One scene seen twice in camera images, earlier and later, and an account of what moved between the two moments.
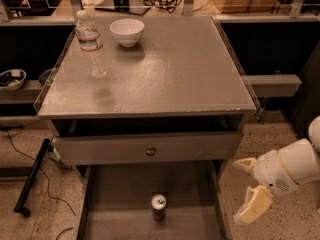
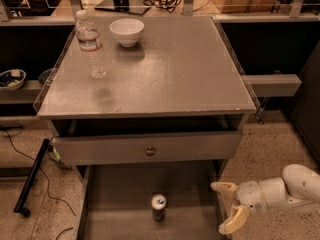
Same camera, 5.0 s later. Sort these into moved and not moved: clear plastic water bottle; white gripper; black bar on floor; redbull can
Moved: white gripper
Not moved: redbull can; black bar on floor; clear plastic water bottle
